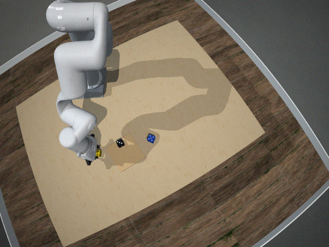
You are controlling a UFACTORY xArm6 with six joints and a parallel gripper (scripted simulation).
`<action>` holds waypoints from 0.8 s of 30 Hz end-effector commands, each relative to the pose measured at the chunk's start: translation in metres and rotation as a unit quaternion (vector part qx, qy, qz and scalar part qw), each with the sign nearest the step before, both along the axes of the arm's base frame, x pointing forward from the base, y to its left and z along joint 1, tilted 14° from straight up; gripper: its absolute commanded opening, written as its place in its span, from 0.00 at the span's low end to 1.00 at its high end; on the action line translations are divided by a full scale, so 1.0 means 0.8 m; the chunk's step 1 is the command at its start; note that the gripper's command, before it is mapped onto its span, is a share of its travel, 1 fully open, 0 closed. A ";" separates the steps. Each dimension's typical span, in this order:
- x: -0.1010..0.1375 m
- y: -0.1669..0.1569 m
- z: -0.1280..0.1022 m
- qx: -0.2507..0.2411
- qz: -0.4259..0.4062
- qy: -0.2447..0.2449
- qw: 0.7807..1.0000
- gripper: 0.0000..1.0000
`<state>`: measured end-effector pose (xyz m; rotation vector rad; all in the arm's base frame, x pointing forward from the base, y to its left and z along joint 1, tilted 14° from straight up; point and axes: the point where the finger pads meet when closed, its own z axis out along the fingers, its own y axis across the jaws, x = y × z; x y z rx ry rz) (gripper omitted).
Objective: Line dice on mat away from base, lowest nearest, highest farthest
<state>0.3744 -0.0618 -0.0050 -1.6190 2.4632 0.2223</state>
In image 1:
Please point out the black die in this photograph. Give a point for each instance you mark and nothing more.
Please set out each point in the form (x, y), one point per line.
(120, 143)

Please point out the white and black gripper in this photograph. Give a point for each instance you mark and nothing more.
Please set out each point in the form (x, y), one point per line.
(90, 155)

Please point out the blue die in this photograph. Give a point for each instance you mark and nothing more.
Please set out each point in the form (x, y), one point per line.
(151, 138)

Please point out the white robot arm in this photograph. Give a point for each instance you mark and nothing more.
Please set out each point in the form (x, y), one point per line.
(78, 63)

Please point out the yellow die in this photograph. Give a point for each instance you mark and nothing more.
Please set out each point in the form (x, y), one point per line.
(98, 153)

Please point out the tan flat mat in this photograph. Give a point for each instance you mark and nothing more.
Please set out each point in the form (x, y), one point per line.
(127, 155)

